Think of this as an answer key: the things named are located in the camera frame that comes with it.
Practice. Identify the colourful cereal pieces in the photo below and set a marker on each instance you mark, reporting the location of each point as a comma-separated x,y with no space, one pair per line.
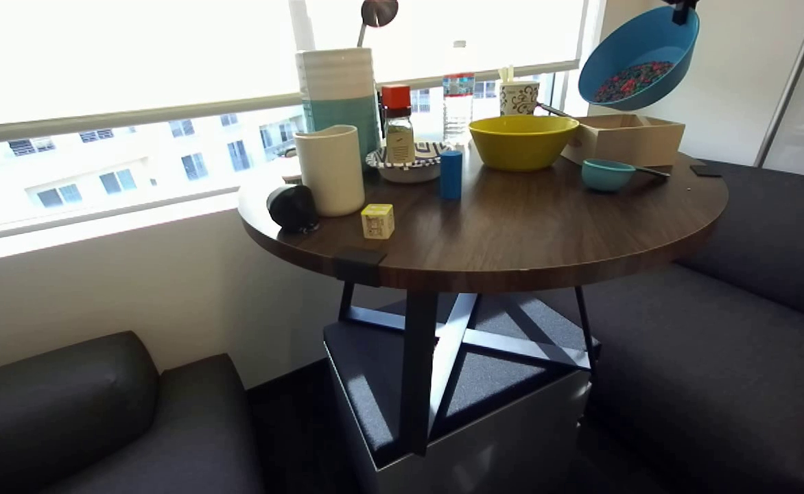
634,81

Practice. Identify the yellow bowl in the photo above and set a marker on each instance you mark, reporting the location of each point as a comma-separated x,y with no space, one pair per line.
523,145

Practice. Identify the yellow cube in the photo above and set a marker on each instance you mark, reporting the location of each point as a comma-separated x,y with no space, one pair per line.
378,222

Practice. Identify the white roller window blind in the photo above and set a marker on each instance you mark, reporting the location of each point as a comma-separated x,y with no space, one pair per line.
457,31
128,56

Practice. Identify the clear plastic water bottle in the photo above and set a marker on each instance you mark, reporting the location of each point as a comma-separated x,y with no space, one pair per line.
459,106

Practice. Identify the patterned small plate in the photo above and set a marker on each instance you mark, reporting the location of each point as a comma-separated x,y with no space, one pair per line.
407,174

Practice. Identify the round metal ladle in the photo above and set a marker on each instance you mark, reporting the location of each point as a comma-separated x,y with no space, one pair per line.
378,11

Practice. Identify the red capped bottle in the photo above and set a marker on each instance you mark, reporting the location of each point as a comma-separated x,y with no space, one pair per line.
397,99

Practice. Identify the wooden box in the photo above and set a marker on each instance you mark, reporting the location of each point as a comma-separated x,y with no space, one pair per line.
634,140

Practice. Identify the small black round object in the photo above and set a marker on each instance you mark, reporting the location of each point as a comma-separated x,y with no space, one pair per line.
291,208

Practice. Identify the dark fabric bench sofa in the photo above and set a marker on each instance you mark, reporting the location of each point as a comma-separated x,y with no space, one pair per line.
739,365

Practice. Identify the cream cylindrical cup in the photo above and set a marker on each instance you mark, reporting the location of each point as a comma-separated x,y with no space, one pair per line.
330,174

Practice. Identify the small beige jar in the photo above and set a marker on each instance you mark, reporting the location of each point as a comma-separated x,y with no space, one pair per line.
401,140

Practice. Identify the blue bowl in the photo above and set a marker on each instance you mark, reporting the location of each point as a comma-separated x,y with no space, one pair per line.
639,56

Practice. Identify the dark leather sofa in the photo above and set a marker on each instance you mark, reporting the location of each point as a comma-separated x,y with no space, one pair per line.
99,420

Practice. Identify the small teal bowl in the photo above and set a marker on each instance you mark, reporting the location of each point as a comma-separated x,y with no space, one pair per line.
607,175

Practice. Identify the tall white teal striped canister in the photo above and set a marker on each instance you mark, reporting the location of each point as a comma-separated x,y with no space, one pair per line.
335,82

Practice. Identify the small flat black item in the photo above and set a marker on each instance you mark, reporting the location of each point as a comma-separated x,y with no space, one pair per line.
707,169

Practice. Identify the patterned paper cup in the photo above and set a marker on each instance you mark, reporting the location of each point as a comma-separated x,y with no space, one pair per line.
519,96

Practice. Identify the blue cylinder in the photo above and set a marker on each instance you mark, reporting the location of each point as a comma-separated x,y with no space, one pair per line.
451,175

